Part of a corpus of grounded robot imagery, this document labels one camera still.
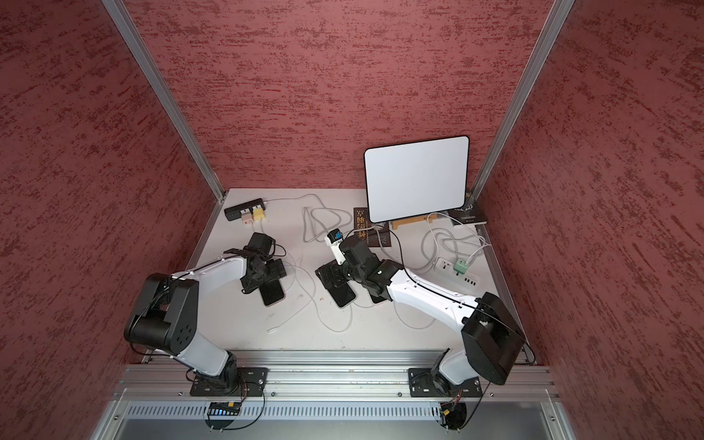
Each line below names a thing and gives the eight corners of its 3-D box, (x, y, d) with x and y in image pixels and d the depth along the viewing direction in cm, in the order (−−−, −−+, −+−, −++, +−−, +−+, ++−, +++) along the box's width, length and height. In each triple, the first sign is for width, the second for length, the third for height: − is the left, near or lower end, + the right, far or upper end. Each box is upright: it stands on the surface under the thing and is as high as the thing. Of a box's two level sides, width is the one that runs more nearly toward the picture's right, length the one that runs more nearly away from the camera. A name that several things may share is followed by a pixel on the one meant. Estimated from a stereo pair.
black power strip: (229, 224, 112) (225, 217, 109) (227, 215, 115) (223, 209, 112) (267, 210, 117) (264, 203, 114) (264, 202, 120) (261, 196, 117)
